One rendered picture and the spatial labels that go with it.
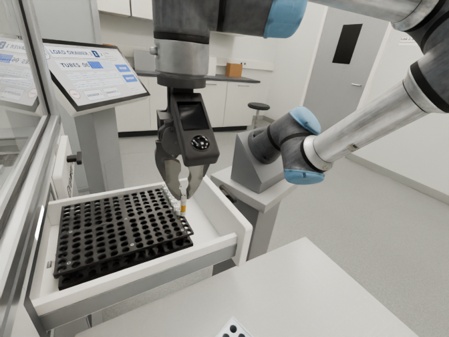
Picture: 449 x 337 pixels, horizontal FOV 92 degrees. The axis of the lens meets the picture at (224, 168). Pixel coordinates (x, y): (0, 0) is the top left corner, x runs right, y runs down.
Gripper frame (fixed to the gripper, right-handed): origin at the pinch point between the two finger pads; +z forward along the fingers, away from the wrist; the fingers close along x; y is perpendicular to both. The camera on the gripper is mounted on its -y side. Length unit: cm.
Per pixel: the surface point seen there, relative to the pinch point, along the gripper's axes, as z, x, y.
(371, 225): 102, -183, 59
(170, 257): 8.4, 3.6, -5.9
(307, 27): -75, -278, 336
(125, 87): -3, 12, 98
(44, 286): 13.9, 23.8, -1.4
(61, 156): 4.8, 26.6, 31.4
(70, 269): 7.6, 18.2, -4.7
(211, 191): 6.0, -8.3, 8.5
